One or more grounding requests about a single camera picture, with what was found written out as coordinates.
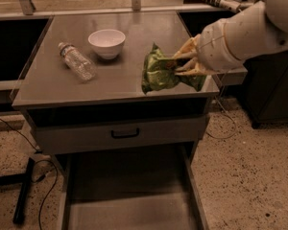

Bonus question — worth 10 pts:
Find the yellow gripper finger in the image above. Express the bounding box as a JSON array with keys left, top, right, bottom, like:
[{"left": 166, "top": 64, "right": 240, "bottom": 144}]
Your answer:
[
  {"left": 173, "top": 34, "right": 201, "bottom": 58},
  {"left": 175, "top": 57, "right": 206, "bottom": 76}
]

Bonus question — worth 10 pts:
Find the green jalapeno chip bag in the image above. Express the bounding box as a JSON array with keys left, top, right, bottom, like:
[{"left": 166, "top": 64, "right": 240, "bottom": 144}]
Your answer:
[{"left": 141, "top": 43, "right": 206, "bottom": 94}]

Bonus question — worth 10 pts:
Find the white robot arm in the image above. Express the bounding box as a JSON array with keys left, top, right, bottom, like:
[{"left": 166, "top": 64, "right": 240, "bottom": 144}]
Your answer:
[{"left": 174, "top": 0, "right": 288, "bottom": 76}]

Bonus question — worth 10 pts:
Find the grey drawer cabinet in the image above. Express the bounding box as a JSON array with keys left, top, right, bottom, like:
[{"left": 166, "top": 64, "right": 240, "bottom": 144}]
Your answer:
[{"left": 12, "top": 11, "right": 221, "bottom": 156}]

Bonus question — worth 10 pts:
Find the open middle drawer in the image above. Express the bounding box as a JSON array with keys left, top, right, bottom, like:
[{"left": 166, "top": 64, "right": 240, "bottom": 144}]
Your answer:
[{"left": 58, "top": 145, "right": 209, "bottom": 230}]

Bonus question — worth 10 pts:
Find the dark cabinet at right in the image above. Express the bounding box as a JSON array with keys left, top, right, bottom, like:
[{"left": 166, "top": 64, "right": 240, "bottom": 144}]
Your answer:
[{"left": 239, "top": 51, "right": 288, "bottom": 128}]

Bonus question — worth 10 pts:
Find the white ceramic bowl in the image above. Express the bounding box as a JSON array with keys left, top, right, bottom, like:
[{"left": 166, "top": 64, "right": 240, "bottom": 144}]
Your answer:
[{"left": 88, "top": 29, "right": 126, "bottom": 59}]

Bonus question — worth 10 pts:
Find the clear plastic water bottle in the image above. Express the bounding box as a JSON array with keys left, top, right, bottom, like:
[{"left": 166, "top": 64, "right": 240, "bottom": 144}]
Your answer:
[{"left": 59, "top": 42, "right": 96, "bottom": 81}]

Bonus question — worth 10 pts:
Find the black metal stand leg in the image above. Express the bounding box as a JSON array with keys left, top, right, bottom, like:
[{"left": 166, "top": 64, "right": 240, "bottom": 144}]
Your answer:
[{"left": 0, "top": 158, "right": 35, "bottom": 225}]

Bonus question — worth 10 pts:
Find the white cable on floor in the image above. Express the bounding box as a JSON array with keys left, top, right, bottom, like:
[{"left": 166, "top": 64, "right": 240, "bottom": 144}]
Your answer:
[{"left": 205, "top": 70, "right": 238, "bottom": 141}]

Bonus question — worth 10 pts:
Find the closed top drawer with handle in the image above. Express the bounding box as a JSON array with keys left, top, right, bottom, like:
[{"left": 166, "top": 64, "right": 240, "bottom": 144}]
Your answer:
[{"left": 35, "top": 115, "right": 208, "bottom": 154}]

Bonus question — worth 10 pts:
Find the black floor cable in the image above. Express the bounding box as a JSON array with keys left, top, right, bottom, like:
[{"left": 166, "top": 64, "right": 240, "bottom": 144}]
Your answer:
[{"left": 0, "top": 111, "right": 60, "bottom": 230}]

